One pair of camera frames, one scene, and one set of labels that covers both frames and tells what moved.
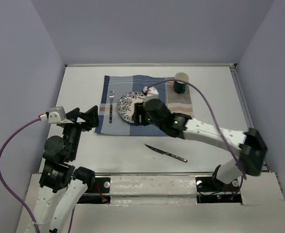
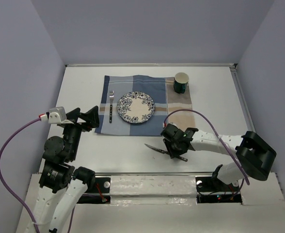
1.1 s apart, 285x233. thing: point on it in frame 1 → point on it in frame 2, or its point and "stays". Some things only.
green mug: (180, 87) stays
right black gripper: (139, 109) → (172, 153)
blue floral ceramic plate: (126, 102) stays
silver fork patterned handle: (111, 95) stays
